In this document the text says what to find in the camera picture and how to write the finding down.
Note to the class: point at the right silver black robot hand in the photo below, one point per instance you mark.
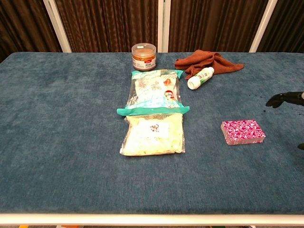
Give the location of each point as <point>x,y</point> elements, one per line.
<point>289,98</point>

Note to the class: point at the pink patterned square pad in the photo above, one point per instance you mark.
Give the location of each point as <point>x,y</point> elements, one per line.
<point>240,129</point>

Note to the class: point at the brown pleated curtain panel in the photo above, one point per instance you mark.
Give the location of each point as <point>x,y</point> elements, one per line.
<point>213,23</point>
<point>107,23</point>
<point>287,26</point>
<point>23,26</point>

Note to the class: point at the white bottle with green label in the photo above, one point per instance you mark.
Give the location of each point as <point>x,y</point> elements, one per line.
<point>199,78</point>

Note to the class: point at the brown cloth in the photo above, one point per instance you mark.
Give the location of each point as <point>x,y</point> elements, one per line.
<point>202,60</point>

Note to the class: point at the teal snack bag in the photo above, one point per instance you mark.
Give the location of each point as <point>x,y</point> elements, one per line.
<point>154,95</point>

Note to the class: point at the clear bag of white food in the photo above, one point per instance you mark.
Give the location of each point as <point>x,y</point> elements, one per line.
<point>152,135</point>

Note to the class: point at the clear jar of brown snacks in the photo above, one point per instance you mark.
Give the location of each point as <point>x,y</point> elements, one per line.
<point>144,57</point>

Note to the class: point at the blue velvet table mat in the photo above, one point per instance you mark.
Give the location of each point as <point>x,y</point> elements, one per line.
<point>59,118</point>

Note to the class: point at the white frame post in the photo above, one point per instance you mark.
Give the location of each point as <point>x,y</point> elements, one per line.
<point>263,26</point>
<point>57,26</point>
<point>164,26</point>

